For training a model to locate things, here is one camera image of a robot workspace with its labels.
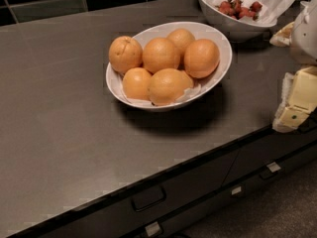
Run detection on dark drawer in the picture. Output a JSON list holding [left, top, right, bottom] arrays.
[[134, 146, 317, 238], [224, 129, 317, 184], [41, 150, 238, 238]]

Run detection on white bowl of oranges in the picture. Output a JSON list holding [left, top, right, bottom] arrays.
[[103, 22, 232, 112]]

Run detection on white bowl of strawberries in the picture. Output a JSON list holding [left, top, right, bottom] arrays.
[[198, 0, 277, 43]]

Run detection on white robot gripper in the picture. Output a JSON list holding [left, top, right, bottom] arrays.
[[269, 0, 317, 133]]

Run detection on white paper liner in bowl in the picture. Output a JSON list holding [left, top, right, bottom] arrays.
[[107, 74, 200, 108]]

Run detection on front centre large orange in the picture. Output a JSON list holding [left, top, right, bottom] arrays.
[[148, 68, 194, 106]]

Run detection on white bowl at right edge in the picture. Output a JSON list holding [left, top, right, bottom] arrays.
[[300, 1, 309, 10]]

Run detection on dark lower drawer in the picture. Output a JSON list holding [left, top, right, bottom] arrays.
[[134, 146, 317, 238]]

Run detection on leftmost orange with navel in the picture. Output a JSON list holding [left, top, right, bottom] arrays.
[[108, 36, 143, 73]]

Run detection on red strawberries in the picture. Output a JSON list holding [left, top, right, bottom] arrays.
[[216, 0, 263, 21]]

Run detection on dark upper left drawer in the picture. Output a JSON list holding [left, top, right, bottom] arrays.
[[41, 150, 238, 238]]

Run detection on dark upper right drawer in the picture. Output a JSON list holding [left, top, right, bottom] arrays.
[[224, 129, 317, 184]]

